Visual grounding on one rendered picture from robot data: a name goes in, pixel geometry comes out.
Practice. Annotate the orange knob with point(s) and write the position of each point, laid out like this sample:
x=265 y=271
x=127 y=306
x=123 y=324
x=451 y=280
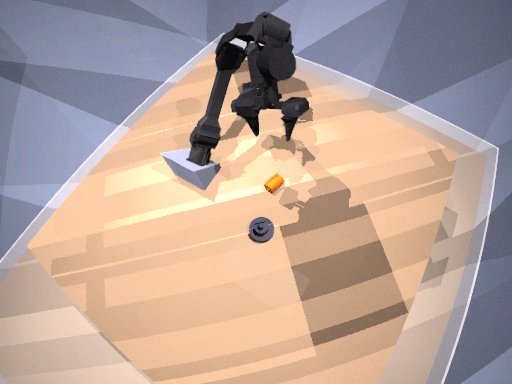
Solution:
x=273 y=183

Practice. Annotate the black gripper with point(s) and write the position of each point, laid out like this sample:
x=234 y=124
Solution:
x=291 y=109

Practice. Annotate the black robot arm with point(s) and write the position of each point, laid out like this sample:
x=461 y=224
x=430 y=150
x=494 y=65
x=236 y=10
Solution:
x=273 y=60

